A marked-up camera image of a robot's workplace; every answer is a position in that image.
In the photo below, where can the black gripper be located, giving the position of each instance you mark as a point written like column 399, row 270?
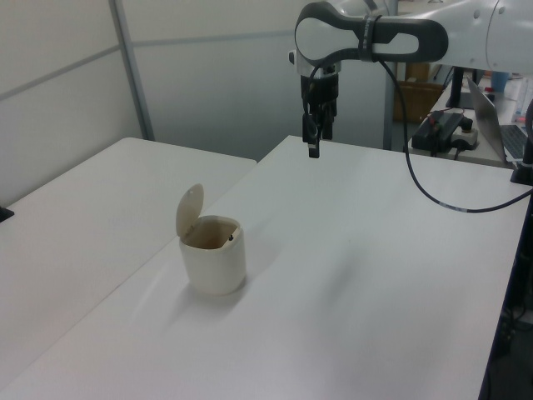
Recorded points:
column 322, row 91

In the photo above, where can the small white trash can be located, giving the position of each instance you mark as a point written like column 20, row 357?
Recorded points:
column 214, row 266

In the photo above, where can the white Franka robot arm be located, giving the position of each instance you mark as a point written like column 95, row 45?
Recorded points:
column 458, row 25

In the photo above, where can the brown cardboard box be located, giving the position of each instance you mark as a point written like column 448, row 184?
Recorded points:
column 416, row 98

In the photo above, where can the black power supply box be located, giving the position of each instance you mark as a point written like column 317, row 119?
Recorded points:
column 435, row 131

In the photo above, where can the black monitor stand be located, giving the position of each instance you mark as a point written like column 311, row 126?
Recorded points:
column 458, row 89

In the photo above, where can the white emergency stop button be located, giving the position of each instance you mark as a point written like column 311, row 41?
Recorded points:
column 466, row 135

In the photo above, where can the silver laptop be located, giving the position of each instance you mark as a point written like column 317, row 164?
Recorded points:
column 489, row 121

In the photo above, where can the blue cup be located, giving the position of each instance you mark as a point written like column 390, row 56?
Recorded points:
column 499, row 82

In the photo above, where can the grey partition post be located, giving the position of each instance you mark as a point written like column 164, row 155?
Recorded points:
column 133, row 75

